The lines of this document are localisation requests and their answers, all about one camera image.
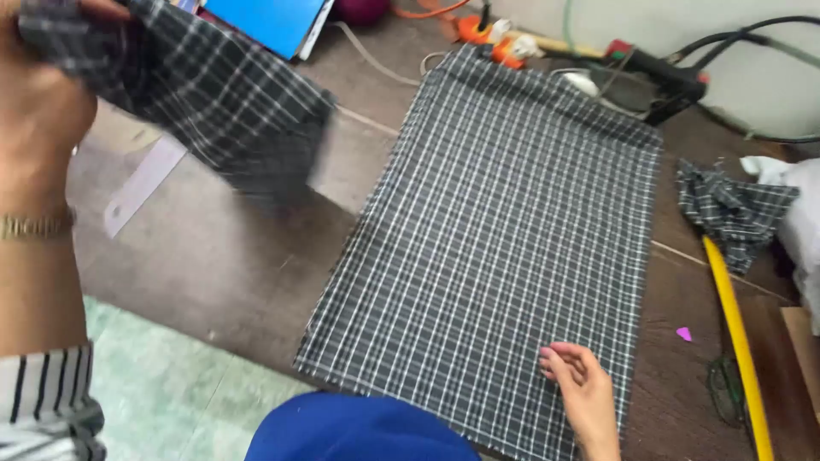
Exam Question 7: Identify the person's blue garment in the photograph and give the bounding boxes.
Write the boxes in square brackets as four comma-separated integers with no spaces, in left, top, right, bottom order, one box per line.
[243,392,483,461]

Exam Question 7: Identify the person's left hand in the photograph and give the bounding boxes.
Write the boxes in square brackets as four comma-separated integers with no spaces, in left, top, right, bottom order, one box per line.
[0,0,133,215]

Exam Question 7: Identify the black and white striped sleeve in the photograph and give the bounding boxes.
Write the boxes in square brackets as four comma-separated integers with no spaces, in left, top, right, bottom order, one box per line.
[0,342,107,461]

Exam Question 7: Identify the purple yarn ball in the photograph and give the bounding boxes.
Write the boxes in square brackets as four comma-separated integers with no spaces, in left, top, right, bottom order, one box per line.
[331,0,392,27]

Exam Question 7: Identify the brown cardboard piece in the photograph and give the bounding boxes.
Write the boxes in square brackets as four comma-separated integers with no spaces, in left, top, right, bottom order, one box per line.
[779,306,820,425]

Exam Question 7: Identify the clear plastic ruler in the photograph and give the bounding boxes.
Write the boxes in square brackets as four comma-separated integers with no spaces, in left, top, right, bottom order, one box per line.
[102,134,188,239]

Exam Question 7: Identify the wooden stick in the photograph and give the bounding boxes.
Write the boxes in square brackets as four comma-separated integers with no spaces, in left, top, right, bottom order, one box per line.
[506,29,608,60]

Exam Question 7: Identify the person's right hand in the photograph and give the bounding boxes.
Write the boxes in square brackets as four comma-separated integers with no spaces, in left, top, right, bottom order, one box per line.
[538,341,621,444]

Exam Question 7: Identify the small grey plaid fabric piece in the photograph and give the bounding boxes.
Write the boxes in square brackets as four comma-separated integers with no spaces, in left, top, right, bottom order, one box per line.
[18,0,338,207]

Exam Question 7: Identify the white cloth heap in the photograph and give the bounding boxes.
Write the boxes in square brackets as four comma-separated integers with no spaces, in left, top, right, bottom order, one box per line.
[740,155,820,337]

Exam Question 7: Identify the crumpled grey plaid fabric scrap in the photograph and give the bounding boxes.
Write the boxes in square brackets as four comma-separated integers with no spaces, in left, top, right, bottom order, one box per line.
[676,159,801,276]

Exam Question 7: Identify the dark green handled scissors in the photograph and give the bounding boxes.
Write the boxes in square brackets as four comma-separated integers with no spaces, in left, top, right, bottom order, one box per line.
[706,355,752,430]

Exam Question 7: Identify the long yellow stick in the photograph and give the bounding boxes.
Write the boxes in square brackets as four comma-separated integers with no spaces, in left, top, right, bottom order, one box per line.
[701,235,776,461]

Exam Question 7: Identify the large grey plaid fabric sheet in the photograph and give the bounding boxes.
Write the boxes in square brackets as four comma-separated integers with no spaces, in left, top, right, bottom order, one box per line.
[293,44,665,461]

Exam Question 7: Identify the black electric fabric cutter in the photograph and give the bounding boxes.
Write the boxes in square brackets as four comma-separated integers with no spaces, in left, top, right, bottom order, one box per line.
[588,40,711,127]

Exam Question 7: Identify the orange cord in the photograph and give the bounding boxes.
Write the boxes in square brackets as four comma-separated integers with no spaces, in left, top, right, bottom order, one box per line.
[391,0,473,19]

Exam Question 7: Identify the blue book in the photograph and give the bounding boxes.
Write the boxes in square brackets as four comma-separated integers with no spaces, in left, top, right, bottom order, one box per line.
[202,0,337,64]

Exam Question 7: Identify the white plug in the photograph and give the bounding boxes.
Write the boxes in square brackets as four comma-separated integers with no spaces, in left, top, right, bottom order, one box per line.
[562,70,601,98]

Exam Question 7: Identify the orange and white tool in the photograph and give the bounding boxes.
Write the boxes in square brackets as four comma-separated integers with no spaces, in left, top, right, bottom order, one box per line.
[490,34,545,70]
[456,14,513,47]

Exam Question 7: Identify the black cable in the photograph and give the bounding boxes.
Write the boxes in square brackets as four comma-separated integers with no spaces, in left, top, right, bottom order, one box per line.
[666,15,820,70]

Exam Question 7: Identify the white tube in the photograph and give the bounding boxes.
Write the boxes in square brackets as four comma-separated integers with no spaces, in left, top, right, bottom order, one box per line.
[329,20,422,88]

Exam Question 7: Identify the gold bracelet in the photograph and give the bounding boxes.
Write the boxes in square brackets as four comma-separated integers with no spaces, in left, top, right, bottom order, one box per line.
[0,210,78,243]

